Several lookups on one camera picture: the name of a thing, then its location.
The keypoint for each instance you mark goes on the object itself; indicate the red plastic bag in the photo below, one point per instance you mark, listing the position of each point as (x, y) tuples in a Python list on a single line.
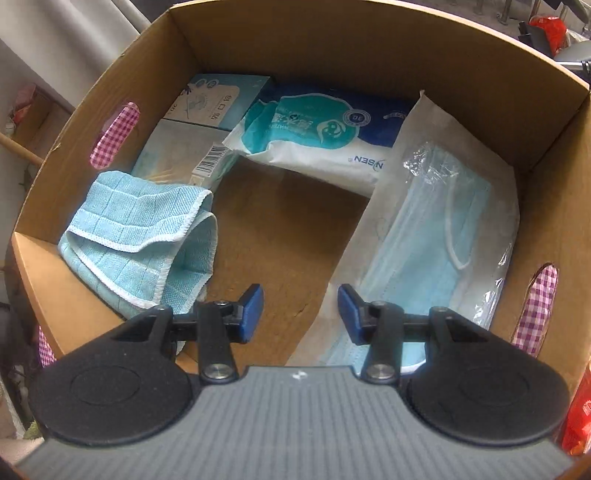
[(549, 30)]

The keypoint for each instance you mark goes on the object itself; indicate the teal cleaning cloth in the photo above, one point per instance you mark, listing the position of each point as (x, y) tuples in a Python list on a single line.
[(124, 230)]

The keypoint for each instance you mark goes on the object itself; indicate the cotton swab packet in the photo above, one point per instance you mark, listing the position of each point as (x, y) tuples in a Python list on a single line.
[(175, 152)]

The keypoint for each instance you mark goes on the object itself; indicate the red printed packet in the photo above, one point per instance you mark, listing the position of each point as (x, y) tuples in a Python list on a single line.
[(579, 410)]

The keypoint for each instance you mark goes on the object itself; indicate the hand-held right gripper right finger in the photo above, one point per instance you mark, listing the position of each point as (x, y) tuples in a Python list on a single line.
[(348, 314)]

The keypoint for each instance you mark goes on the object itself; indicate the grey white curtain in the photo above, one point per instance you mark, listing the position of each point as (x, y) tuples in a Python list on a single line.
[(69, 27)]

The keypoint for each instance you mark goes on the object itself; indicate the pink checkered tablecloth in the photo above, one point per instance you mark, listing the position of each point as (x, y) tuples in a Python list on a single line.
[(115, 134)]

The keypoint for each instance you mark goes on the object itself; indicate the packet of blue face masks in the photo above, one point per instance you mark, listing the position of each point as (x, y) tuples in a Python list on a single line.
[(429, 240)]

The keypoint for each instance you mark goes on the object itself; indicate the blue wet wipes packet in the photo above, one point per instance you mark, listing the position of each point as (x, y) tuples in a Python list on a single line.
[(314, 129)]

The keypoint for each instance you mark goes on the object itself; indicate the brown cardboard box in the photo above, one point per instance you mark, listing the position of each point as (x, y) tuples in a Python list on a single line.
[(286, 221)]

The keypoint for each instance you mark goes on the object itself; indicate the blue face mask box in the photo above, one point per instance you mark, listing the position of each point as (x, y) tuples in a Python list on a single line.
[(217, 101)]

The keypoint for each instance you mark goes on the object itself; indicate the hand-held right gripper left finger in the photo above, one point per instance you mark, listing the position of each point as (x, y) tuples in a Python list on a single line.
[(251, 314)]

